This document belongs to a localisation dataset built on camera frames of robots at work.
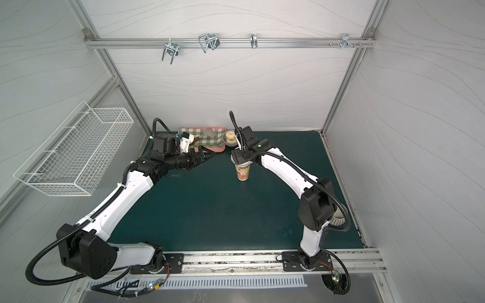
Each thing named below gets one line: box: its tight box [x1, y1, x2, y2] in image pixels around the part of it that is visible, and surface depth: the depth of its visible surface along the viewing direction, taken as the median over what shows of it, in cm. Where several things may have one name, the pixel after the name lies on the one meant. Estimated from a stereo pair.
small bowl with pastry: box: [222, 129, 239, 148], surface depth 113 cm
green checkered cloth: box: [178, 127, 227, 148], surface depth 118 cm
